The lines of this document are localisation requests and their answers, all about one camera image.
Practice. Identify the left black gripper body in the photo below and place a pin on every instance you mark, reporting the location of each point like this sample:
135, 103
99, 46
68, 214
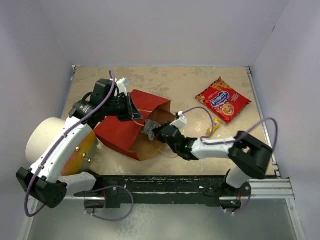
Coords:
119, 107

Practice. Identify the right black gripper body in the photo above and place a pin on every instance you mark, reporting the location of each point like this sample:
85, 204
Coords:
160, 137

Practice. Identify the grey snack packet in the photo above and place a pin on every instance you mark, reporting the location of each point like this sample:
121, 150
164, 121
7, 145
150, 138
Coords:
148, 129

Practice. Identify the red paper bag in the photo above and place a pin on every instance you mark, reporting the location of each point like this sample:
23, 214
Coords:
126, 137

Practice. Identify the yellow candy packet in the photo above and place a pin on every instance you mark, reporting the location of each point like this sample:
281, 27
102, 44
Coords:
211, 130

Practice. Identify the red cookie snack bag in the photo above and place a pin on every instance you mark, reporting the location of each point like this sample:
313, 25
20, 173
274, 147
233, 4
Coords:
223, 100

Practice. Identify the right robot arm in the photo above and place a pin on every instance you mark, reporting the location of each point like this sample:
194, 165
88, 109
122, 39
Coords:
250, 155

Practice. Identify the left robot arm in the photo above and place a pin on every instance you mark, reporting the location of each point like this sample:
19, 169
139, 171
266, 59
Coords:
44, 180

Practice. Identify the white cylinder with orange lid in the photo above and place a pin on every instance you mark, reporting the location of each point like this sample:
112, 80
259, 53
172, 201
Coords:
45, 134

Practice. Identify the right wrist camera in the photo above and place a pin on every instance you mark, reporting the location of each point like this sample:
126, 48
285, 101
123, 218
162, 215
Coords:
180, 120

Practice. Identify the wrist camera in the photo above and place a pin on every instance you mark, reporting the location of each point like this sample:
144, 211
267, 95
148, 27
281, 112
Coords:
180, 120
122, 85

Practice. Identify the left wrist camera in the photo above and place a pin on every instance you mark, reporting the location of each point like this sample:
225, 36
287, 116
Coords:
122, 85

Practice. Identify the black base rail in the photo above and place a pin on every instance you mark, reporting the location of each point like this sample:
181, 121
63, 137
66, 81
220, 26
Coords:
208, 190

